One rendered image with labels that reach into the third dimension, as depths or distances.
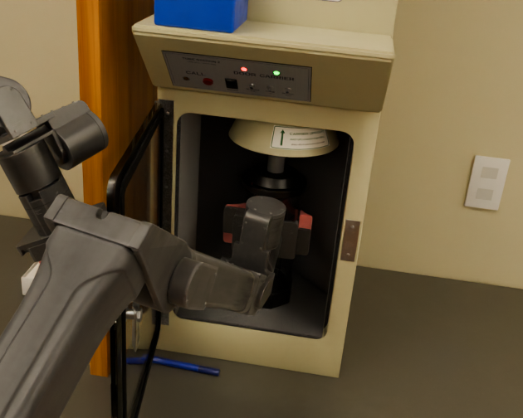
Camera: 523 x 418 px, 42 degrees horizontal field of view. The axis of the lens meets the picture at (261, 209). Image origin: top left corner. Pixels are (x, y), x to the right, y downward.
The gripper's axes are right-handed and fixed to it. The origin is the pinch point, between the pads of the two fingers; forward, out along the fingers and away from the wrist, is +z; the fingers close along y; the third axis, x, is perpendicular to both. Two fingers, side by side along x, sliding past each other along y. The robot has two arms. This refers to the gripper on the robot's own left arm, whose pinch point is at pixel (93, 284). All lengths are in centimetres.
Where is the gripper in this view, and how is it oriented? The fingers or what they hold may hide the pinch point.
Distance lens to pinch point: 88.5
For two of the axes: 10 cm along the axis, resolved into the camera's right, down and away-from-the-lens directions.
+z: 3.4, 8.6, 3.7
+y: -9.4, 2.9, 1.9
